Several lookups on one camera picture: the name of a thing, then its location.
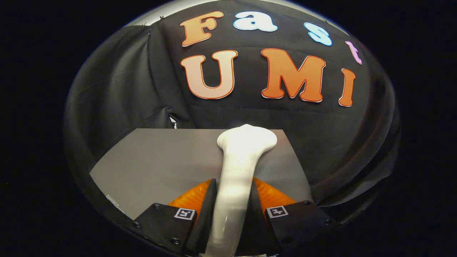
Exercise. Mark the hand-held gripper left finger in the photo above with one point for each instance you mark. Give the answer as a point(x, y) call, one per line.
point(207, 221)

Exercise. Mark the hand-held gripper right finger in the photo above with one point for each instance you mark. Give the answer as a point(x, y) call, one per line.
point(259, 221)

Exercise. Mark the grey drawer cabinet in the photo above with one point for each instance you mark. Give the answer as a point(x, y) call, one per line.
point(160, 160)

